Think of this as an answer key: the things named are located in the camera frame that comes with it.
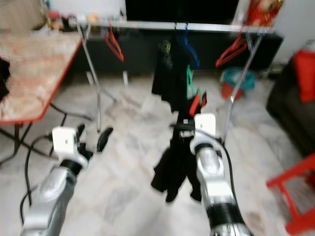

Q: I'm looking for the black shirt red stripe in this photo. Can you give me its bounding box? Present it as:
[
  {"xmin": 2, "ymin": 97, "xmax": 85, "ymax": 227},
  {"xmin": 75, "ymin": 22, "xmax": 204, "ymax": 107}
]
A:
[{"xmin": 150, "ymin": 92, "xmax": 208, "ymax": 204}]

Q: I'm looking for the green clothes hanger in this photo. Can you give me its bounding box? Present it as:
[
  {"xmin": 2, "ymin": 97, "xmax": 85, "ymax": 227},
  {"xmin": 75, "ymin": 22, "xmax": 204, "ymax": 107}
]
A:
[{"xmin": 186, "ymin": 64, "xmax": 203, "ymax": 103}]

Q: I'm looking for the black shirt grey lettering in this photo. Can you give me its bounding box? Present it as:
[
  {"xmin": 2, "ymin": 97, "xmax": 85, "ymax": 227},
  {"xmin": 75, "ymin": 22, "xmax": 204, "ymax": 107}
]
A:
[{"xmin": 0, "ymin": 58, "xmax": 11, "ymax": 102}]

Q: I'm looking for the blue clothes hanger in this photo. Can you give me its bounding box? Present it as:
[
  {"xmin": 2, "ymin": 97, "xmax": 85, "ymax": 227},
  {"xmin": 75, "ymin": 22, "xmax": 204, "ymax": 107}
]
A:
[{"xmin": 177, "ymin": 25, "xmax": 201, "ymax": 69}]

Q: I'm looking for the red clothes hanger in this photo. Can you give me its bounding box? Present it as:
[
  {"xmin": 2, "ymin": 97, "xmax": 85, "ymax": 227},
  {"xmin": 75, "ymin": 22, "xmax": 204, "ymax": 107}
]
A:
[
  {"xmin": 104, "ymin": 25, "xmax": 125, "ymax": 63},
  {"xmin": 215, "ymin": 32, "xmax": 250, "ymax": 68}
]

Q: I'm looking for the black shirt green logo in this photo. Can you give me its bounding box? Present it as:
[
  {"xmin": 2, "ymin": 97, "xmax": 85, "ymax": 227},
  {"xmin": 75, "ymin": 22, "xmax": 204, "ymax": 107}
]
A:
[{"xmin": 151, "ymin": 39, "xmax": 191, "ymax": 113}]

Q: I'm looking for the red plastic bucket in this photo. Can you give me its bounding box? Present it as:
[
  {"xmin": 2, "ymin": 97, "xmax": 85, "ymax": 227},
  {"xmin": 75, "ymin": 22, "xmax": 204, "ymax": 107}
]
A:
[{"xmin": 220, "ymin": 81, "xmax": 240, "ymax": 101}]

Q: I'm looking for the black low tv cabinet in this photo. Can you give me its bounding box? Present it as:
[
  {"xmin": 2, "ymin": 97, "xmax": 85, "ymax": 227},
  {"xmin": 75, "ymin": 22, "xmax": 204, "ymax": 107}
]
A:
[{"xmin": 69, "ymin": 27, "xmax": 284, "ymax": 78}]

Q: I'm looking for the dark grey sofa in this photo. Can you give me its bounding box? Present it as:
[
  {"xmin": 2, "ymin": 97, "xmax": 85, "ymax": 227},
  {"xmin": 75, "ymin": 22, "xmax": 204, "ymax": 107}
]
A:
[{"xmin": 266, "ymin": 52, "xmax": 315, "ymax": 159}]

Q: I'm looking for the silver metal clothes rack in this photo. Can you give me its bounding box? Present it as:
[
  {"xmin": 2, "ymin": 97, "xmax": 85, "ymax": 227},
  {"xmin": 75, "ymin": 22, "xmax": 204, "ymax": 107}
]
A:
[{"xmin": 74, "ymin": 19, "xmax": 275, "ymax": 144}]

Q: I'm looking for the red plastic stool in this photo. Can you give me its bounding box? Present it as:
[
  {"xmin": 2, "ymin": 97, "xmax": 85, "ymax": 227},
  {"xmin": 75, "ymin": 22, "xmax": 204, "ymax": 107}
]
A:
[{"xmin": 266, "ymin": 152, "xmax": 315, "ymax": 236}]

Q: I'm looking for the black flat television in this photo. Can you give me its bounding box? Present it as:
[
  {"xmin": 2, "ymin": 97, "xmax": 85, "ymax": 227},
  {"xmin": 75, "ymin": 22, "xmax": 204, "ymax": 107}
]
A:
[{"xmin": 125, "ymin": 0, "xmax": 240, "ymax": 24}]

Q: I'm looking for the red cushion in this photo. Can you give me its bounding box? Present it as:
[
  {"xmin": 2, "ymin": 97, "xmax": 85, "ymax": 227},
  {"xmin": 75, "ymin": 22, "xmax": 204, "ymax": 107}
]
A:
[{"xmin": 293, "ymin": 49, "xmax": 315, "ymax": 104}]

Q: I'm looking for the light wooden sideboard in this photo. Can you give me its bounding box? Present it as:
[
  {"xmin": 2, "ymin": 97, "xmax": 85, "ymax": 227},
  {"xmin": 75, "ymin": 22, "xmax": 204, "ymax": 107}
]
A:
[{"xmin": 0, "ymin": 0, "xmax": 48, "ymax": 33}]

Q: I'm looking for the red buddha statue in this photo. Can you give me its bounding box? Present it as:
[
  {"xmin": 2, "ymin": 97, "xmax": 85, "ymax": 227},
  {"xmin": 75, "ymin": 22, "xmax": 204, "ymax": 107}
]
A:
[{"xmin": 246, "ymin": 0, "xmax": 285, "ymax": 27}]

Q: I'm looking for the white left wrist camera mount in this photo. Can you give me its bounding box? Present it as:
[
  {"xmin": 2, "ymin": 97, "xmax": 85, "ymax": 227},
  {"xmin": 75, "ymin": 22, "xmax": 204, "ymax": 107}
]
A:
[{"xmin": 53, "ymin": 127, "xmax": 78, "ymax": 161}]

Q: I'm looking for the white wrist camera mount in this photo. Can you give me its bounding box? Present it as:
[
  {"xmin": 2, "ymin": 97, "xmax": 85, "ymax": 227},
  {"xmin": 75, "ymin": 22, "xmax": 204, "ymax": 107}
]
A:
[
  {"xmin": 53, "ymin": 127, "xmax": 78, "ymax": 161},
  {"xmin": 194, "ymin": 113, "xmax": 217, "ymax": 148}
]

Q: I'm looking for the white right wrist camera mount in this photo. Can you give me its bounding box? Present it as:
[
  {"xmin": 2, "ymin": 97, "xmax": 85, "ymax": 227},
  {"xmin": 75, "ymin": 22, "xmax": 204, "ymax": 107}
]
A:
[{"xmin": 194, "ymin": 113, "xmax": 217, "ymax": 148}]

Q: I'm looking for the black metal table frame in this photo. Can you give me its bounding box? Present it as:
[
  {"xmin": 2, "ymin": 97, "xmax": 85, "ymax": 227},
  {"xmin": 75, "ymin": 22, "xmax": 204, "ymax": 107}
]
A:
[{"xmin": 0, "ymin": 101, "xmax": 94, "ymax": 165}]

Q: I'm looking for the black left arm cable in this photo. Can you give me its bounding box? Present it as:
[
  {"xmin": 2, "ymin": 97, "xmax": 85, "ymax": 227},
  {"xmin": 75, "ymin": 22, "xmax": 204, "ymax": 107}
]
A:
[{"xmin": 20, "ymin": 135, "xmax": 56, "ymax": 224}]

